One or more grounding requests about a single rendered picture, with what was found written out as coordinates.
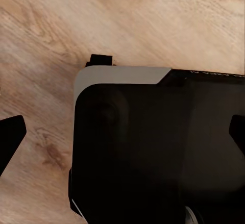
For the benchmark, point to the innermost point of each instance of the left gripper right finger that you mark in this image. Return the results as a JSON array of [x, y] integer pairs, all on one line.
[[237, 131]]

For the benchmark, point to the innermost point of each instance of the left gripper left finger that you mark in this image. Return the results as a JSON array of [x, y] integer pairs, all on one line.
[[12, 132]]

